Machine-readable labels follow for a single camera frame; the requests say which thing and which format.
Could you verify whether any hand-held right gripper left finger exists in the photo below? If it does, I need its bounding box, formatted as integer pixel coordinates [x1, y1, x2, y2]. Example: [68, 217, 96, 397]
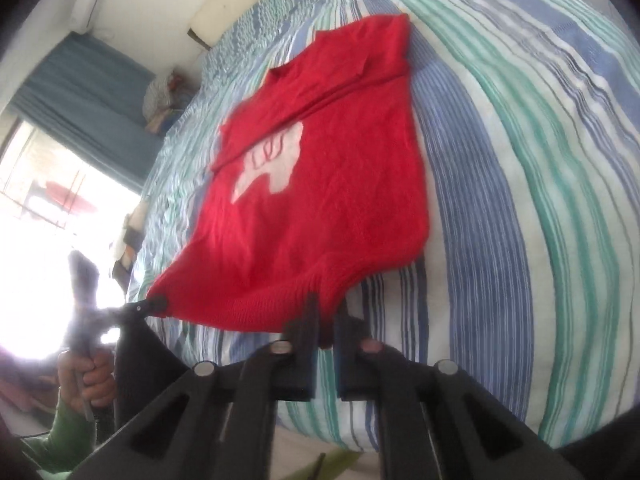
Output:
[70, 292, 321, 480]

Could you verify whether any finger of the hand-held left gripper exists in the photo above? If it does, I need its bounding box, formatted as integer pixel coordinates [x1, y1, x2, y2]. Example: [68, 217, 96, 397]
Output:
[136, 296, 169, 317]

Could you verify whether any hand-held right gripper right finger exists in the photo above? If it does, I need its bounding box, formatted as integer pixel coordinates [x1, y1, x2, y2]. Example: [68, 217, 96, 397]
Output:
[336, 310, 586, 480]

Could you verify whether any red knit sweater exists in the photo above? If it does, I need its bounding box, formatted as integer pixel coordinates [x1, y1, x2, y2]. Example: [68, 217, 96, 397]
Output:
[147, 12, 431, 351]

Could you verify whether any person's left forearm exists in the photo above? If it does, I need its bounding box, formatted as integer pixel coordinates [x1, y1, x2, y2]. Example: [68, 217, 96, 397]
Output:
[22, 390, 98, 473]

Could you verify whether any pile of clothes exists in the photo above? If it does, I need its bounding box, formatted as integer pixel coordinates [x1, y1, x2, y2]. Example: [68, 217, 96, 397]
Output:
[142, 70, 198, 136]

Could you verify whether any person's left hand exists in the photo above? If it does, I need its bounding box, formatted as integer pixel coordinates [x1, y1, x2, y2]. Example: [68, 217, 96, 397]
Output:
[57, 349, 117, 411]

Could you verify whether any patchwork cushion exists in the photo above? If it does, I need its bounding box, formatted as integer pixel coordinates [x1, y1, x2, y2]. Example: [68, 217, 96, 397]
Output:
[112, 210, 147, 288]

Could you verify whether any window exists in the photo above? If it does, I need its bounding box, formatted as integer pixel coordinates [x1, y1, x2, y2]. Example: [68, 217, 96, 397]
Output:
[0, 120, 143, 361]

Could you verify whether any blue curtain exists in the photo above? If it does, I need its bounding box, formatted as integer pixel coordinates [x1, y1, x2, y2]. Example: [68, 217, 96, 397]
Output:
[10, 32, 166, 196]

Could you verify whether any bed with striped sheet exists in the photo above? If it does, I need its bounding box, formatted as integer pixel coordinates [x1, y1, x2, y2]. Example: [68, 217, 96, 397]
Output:
[125, 0, 640, 453]

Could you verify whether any cream headboard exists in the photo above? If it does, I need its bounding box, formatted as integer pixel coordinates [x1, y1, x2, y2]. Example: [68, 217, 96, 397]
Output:
[187, 0, 321, 50]

